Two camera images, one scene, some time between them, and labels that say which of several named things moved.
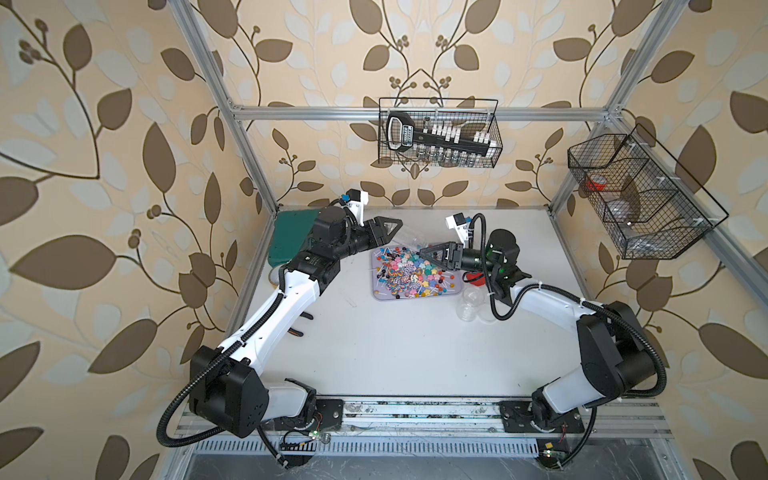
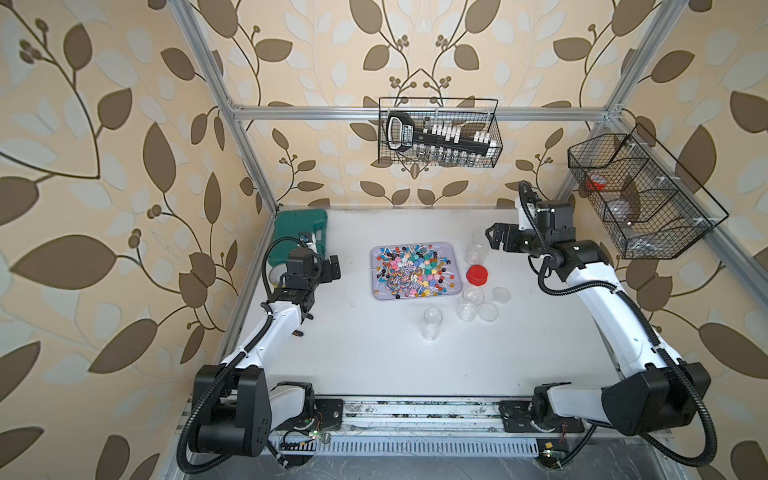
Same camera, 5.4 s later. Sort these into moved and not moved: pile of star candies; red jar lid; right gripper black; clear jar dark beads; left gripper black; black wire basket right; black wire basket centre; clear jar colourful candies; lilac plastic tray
Moved: clear jar dark beads; left gripper black; right gripper black
Not moved: pile of star candies; clear jar colourful candies; black wire basket centre; red jar lid; lilac plastic tray; black wire basket right
